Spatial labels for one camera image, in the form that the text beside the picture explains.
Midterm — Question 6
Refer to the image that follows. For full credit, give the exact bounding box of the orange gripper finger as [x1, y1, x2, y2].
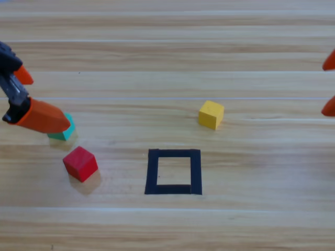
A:
[321, 49, 335, 71]
[2, 96, 72, 134]
[321, 95, 335, 117]
[13, 65, 35, 85]

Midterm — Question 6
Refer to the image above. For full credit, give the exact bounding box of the black tape square outline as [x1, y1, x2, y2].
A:
[144, 148, 203, 196]

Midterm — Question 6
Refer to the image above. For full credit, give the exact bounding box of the yellow wooden cube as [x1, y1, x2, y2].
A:
[198, 100, 225, 131]

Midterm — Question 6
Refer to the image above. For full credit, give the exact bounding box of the green wooden cube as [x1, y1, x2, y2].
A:
[47, 112, 77, 142]

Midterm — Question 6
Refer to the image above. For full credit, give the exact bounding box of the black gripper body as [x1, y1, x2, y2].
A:
[0, 41, 30, 105]

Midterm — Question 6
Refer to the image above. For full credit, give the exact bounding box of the red wooden cube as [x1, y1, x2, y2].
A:
[62, 145, 99, 183]

